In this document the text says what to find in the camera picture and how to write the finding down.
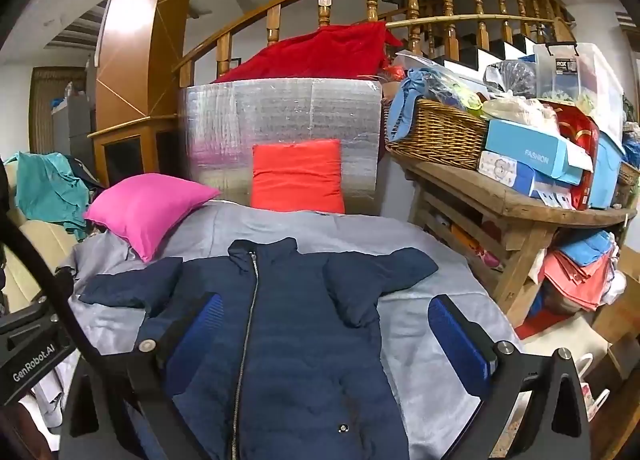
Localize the grey refrigerator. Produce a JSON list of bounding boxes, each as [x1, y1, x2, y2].
[[50, 94, 96, 165]]

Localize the light blue cardboard box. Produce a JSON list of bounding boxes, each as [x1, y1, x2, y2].
[[484, 119, 593, 185]]

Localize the coral cloth stack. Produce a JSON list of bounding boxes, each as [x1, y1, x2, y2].
[[542, 240, 618, 313]]

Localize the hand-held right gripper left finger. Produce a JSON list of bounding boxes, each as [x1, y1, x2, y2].
[[59, 292, 236, 460]]

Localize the wooden pillar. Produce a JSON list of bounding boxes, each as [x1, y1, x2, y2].
[[95, 0, 203, 128]]

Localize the teal garment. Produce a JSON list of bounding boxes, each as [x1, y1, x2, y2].
[[4, 151, 93, 241]]

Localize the grey blanket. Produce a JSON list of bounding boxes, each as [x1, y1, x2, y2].
[[57, 200, 521, 460]]

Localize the red gift box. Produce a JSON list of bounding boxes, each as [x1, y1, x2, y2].
[[555, 110, 601, 211]]

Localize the wooden pillar base cabinet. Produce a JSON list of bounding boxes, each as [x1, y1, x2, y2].
[[89, 114, 188, 188]]

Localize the wicker basket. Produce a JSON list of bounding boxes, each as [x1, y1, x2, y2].
[[385, 98, 488, 171]]

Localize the clear plastic storage box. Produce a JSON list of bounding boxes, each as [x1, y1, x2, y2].
[[532, 42, 626, 141]]

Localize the beige leather sofa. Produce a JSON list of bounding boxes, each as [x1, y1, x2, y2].
[[0, 160, 76, 315]]

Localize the pink pillow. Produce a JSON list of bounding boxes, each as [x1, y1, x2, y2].
[[84, 174, 222, 263]]

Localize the red quilted blanket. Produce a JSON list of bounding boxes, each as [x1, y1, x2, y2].
[[212, 20, 403, 84]]

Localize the silver foil insulation board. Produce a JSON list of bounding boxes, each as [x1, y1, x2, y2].
[[177, 77, 383, 215]]

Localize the staircase steps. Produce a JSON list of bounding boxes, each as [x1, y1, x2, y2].
[[390, 14, 576, 70]]

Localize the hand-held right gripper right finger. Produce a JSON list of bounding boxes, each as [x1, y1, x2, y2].
[[427, 294, 593, 460]]

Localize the cream cloth bundle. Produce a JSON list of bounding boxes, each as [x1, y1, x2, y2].
[[482, 94, 561, 123]]

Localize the light blue cloth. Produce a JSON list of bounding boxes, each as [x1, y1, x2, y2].
[[389, 68, 441, 143]]

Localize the clear bag of colourful things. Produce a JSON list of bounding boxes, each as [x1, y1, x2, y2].
[[395, 52, 488, 110]]

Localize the clear dotted plastic bag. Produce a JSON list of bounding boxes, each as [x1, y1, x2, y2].
[[484, 60, 538, 100]]

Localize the red-orange pillow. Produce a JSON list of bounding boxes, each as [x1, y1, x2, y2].
[[250, 139, 346, 215]]

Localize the navy blue puffer jacket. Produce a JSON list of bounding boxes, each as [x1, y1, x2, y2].
[[80, 237, 441, 460]]

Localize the wooden side shelf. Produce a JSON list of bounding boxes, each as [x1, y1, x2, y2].
[[385, 140, 638, 328]]

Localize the white patterned box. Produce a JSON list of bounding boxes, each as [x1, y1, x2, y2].
[[477, 151, 538, 195]]

